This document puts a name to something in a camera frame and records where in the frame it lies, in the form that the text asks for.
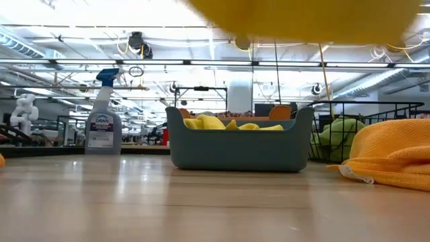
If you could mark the large yellow microfiber towel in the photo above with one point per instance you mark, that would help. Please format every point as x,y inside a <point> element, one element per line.
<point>208,122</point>

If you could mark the small green microfiber towel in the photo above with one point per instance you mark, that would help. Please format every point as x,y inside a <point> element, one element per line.
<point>317,148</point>

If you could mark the large green microfiber towel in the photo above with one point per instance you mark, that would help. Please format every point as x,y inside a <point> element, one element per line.
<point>339,131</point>

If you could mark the small yellow microfiber towel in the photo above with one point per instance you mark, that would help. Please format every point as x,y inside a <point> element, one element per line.
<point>302,20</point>

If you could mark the orange microfiber towel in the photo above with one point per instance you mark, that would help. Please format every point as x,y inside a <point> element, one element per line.
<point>1,160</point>
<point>389,151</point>

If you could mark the teal plastic basket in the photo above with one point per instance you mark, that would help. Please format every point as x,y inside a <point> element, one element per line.
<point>238,148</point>

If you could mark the white pillar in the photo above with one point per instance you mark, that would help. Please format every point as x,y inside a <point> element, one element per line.
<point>240,94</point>

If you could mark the black monitor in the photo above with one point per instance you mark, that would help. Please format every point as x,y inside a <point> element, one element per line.
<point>263,109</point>

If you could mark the red container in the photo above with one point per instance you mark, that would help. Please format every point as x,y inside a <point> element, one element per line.
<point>165,136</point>

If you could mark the long light bar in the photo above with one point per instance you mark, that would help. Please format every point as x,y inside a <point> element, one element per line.
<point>215,62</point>

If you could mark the orange plastic basket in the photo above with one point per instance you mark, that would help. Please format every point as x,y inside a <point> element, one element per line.
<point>280,112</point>

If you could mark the blue-capped spray bottle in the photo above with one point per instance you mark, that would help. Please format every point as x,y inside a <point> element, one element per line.
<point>102,134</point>

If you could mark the white robot figure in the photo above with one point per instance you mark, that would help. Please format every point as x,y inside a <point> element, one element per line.
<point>25,112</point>

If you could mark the black gantry frame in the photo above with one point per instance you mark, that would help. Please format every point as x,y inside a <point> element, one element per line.
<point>201,88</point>

